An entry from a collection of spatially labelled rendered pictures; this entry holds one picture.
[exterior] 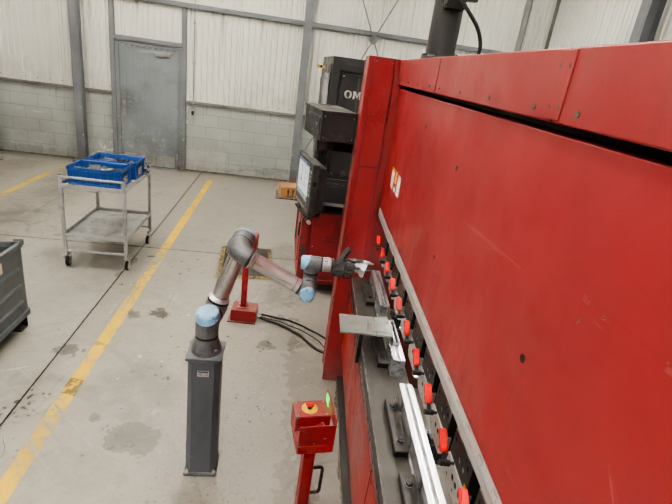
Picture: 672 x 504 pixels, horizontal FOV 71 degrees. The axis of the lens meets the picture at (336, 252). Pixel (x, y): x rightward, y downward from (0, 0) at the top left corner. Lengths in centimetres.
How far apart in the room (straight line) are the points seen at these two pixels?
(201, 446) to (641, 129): 253
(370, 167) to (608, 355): 238
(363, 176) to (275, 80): 630
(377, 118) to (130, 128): 717
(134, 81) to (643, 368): 923
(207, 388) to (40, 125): 824
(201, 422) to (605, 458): 220
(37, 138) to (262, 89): 421
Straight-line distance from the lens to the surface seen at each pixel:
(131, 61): 955
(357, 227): 314
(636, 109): 84
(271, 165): 938
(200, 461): 293
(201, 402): 266
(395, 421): 205
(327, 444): 218
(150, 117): 955
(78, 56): 965
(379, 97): 299
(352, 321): 247
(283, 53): 918
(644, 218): 80
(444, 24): 272
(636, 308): 79
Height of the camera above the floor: 220
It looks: 21 degrees down
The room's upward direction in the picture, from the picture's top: 8 degrees clockwise
